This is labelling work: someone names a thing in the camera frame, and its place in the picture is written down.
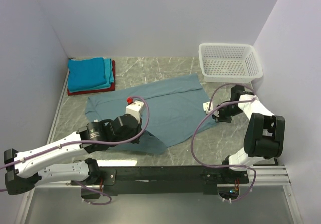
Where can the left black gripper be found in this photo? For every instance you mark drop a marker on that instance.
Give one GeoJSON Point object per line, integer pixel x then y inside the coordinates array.
{"type": "Point", "coordinates": [139, 128]}

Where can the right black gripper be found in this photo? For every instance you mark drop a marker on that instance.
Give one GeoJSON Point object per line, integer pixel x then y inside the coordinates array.
{"type": "Point", "coordinates": [219, 118]}

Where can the grey-blue t-shirt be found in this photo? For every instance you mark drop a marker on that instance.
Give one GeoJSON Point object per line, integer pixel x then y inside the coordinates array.
{"type": "Point", "coordinates": [176, 108]}

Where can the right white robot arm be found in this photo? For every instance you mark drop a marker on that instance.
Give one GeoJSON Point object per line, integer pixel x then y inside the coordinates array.
{"type": "Point", "coordinates": [264, 136]}

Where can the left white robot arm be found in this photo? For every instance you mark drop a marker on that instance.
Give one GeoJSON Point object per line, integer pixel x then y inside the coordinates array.
{"type": "Point", "coordinates": [27, 169]}

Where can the folded dark red t-shirt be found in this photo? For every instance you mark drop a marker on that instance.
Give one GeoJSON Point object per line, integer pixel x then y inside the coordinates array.
{"type": "Point", "coordinates": [96, 89]}

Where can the white plastic basket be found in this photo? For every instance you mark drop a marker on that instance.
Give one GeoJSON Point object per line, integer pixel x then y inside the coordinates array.
{"type": "Point", "coordinates": [229, 63]}

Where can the folded teal t-shirt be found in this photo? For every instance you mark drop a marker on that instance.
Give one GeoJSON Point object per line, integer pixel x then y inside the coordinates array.
{"type": "Point", "coordinates": [109, 76]}

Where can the folded blue t-shirt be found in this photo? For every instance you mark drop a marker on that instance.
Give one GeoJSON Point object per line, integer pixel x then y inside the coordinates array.
{"type": "Point", "coordinates": [86, 74]}

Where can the black base beam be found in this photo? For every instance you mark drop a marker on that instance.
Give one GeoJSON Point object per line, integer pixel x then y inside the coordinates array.
{"type": "Point", "coordinates": [164, 179]}

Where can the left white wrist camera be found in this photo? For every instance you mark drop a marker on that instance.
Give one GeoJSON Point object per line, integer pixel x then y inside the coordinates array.
{"type": "Point", "coordinates": [135, 108]}

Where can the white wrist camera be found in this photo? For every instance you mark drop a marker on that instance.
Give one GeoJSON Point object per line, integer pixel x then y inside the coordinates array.
{"type": "Point", "coordinates": [135, 108]}
{"type": "Point", "coordinates": [207, 107]}

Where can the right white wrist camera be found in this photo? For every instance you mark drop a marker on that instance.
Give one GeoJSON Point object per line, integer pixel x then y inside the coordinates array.
{"type": "Point", "coordinates": [207, 107]}

